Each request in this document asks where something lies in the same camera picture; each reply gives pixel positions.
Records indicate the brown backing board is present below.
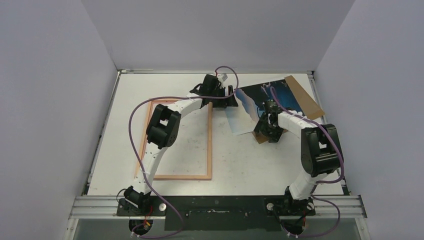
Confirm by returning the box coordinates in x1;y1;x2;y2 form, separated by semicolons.
252;75;325;144

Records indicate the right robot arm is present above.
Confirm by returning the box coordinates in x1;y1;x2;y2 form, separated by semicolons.
253;99;343;216

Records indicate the sea landscape photo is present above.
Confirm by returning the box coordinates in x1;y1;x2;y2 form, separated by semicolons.
225;79;302;136

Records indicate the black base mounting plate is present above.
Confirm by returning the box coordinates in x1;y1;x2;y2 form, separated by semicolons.
130;205;315;232

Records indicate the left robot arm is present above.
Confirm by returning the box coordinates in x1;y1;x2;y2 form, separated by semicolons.
119;73;238;216

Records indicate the pink wooden photo frame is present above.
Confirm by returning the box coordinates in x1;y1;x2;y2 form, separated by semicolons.
154;104;213;181

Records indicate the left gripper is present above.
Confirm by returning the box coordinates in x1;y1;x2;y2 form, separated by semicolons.
209;86;238;108

